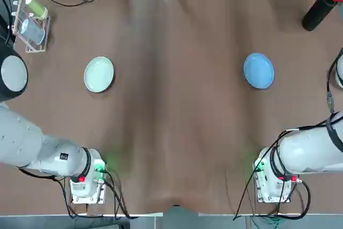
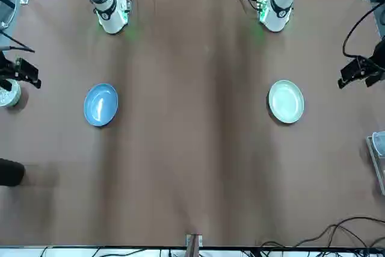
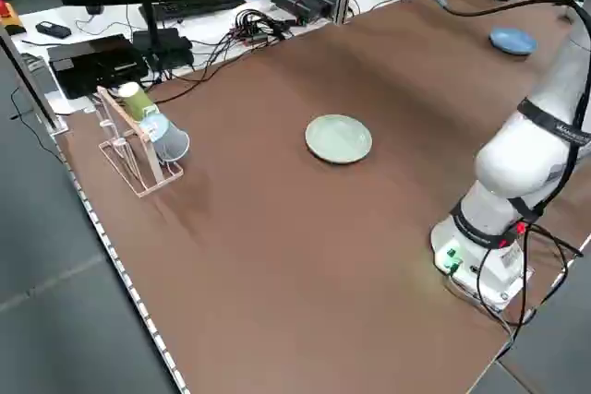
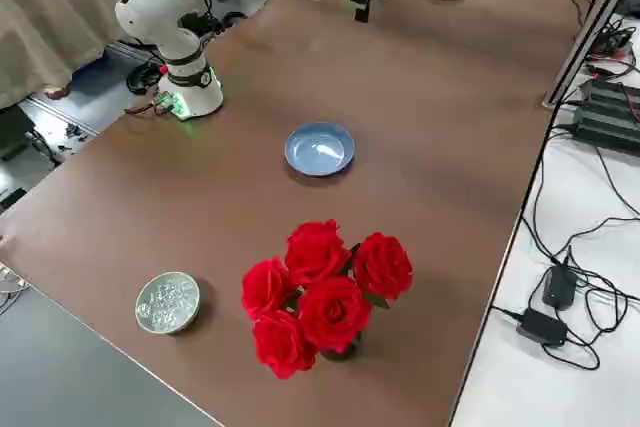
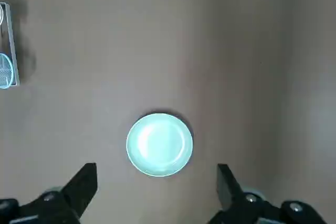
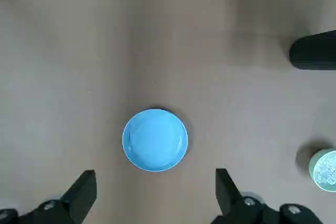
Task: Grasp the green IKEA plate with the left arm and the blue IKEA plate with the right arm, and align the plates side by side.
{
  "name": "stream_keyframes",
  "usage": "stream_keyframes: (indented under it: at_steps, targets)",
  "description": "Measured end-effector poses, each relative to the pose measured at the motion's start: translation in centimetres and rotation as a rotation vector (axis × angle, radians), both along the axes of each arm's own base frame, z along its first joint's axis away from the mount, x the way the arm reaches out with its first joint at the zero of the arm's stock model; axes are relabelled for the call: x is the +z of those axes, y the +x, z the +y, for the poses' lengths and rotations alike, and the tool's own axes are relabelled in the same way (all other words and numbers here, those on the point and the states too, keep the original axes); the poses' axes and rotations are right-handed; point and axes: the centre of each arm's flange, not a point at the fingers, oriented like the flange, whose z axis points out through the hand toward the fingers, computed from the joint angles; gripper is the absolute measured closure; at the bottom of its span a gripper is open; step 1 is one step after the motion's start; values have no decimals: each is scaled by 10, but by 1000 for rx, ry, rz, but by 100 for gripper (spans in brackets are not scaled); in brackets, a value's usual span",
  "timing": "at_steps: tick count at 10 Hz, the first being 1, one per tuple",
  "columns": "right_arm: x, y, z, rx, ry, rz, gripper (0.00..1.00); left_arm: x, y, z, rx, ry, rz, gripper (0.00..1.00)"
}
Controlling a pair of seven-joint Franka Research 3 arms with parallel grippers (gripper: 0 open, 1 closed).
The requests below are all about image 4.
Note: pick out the brown shoe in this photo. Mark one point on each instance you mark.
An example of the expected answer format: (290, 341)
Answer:
(56, 92)

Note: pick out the black case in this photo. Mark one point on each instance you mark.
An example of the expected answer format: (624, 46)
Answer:
(12, 132)

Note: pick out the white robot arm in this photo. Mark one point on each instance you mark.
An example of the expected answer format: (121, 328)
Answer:
(150, 12)

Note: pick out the small green circuit board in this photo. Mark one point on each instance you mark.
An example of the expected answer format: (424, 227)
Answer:
(167, 103)

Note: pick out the red artificial rose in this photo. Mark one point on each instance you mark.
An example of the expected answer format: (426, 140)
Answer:
(282, 344)
(335, 314)
(315, 252)
(382, 264)
(267, 287)

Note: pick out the blue plate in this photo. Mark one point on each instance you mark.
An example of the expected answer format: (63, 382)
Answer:
(320, 149)

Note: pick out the aluminium camera post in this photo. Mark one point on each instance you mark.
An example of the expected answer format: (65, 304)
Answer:
(585, 32)

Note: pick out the black USB hub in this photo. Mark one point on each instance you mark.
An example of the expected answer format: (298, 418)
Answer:
(612, 42)

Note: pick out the black power adapter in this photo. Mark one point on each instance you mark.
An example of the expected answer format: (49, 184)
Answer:
(542, 327)
(559, 287)

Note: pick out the beige curtain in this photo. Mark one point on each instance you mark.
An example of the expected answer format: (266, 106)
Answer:
(50, 7)

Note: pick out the black finned electronics box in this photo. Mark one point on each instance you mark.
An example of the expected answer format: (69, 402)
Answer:
(605, 117)

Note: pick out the dark green glass vase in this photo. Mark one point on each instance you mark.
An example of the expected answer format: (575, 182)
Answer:
(345, 351)

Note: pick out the grey bowl of clear crystals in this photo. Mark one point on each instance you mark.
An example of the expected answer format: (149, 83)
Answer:
(167, 302)

